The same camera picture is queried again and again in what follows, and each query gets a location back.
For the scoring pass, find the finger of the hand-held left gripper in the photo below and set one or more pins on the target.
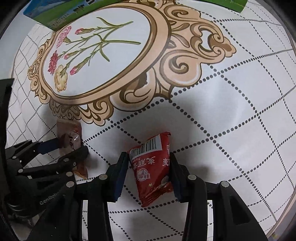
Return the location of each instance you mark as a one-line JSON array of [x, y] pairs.
[[48, 147], [57, 165]]

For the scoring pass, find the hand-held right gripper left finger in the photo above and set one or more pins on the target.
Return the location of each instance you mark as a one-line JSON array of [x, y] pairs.
[[120, 180]]

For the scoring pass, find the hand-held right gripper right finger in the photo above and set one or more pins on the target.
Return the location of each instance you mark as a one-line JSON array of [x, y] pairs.
[[177, 185]]

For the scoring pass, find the brown snack packet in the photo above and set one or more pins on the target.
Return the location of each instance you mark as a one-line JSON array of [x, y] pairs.
[[69, 129]]

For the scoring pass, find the red barcode snack packet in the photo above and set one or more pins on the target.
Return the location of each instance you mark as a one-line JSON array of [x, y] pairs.
[[150, 176]]

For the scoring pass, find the blue printed cardboard box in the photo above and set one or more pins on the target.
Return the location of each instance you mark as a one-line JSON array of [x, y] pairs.
[[57, 16]]

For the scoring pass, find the printed table cover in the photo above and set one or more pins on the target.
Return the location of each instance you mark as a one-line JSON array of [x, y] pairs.
[[231, 115]]

